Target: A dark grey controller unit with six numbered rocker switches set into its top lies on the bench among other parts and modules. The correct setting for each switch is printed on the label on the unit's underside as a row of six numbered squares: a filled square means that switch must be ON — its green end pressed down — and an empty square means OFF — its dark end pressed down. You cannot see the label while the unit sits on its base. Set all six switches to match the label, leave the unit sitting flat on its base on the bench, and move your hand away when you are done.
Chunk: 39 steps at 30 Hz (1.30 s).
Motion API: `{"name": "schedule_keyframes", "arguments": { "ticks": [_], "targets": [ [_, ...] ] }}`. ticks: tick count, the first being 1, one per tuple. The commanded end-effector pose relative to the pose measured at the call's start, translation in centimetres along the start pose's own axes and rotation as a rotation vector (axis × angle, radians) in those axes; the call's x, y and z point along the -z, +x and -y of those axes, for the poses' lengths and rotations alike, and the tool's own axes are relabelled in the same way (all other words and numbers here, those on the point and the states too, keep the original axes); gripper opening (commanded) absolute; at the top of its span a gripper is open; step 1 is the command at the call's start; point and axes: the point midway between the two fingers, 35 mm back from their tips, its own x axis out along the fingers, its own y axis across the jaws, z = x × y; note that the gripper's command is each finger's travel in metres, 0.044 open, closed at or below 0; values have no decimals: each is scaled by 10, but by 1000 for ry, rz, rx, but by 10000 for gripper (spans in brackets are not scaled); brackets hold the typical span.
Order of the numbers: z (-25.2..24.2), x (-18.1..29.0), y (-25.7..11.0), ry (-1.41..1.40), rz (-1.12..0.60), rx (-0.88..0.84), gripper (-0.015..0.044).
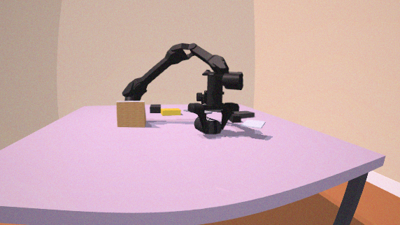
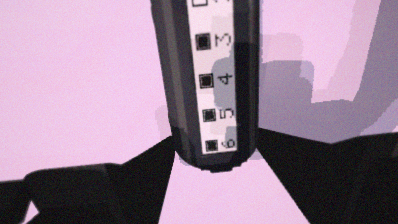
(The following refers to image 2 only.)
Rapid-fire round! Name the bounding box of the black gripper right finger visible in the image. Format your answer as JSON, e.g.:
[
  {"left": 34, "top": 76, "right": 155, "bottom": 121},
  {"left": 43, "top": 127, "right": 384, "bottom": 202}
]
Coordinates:
[{"left": 257, "top": 128, "right": 398, "bottom": 224}]

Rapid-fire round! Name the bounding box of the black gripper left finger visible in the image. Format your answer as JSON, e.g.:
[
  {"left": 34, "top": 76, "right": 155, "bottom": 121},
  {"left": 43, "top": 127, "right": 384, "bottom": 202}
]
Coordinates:
[{"left": 23, "top": 135, "right": 175, "bottom": 224}]

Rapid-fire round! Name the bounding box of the dark grey rounded unit with white label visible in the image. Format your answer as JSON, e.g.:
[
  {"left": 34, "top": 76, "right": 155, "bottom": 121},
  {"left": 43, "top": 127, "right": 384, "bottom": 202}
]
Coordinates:
[{"left": 150, "top": 0, "right": 260, "bottom": 173}]

